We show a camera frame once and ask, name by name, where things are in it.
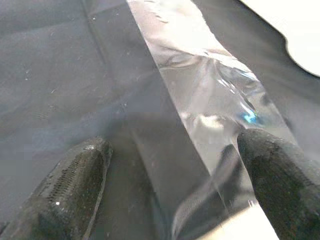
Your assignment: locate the white children table top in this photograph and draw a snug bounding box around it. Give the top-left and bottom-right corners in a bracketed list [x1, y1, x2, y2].
[237, 0, 320, 78]

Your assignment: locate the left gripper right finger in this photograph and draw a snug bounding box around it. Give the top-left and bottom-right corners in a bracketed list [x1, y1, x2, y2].
[236, 128, 320, 240]

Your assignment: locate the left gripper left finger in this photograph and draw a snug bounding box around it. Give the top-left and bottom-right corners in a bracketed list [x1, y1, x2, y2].
[0, 136, 113, 240]

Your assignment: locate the clear plastic bag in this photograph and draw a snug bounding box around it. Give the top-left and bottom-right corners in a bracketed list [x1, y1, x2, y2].
[126, 0, 301, 240]

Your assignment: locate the black tablecloth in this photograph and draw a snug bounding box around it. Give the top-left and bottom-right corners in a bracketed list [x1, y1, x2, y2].
[0, 0, 320, 240]

